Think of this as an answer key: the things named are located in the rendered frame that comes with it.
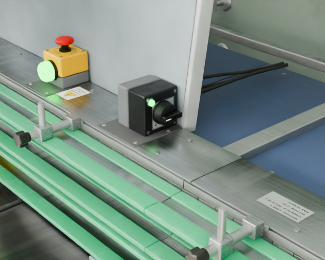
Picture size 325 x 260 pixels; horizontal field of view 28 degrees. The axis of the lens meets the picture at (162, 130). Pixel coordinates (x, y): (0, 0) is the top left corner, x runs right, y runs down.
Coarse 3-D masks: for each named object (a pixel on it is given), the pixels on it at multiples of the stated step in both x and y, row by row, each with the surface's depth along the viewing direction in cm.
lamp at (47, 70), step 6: (48, 60) 136; (42, 66) 135; (48, 66) 135; (54, 66) 135; (42, 72) 135; (48, 72) 134; (54, 72) 135; (42, 78) 136; (48, 78) 135; (54, 78) 136
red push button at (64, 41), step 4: (60, 36) 137; (64, 36) 137; (68, 36) 137; (56, 40) 136; (60, 40) 135; (64, 40) 135; (68, 40) 135; (72, 40) 136; (60, 44) 135; (64, 44) 135; (68, 44) 135; (64, 48) 137; (68, 48) 137
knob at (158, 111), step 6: (162, 102) 115; (168, 102) 116; (156, 108) 115; (162, 108) 114; (168, 108) 115; (174, 108) 116; (156, 114) 115; (162, 114) 114; (168, 114) 115; (174, 114) 115; (180, 114) 116; (156, 120) 116; (162, 120) 114; (168, 120) 114; (174, 120) 117
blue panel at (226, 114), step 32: (224, 64) 156; (256, 64) 156; (224, 96) 138; (256, 96) 138; (288, 96) 138; (320, 96) 138; (224, 128) 124; (256, 128) 124; (320, 128) 124; (256, 160) 113; (288, 160) 113; (320, 160) 113; (320, 192) 104
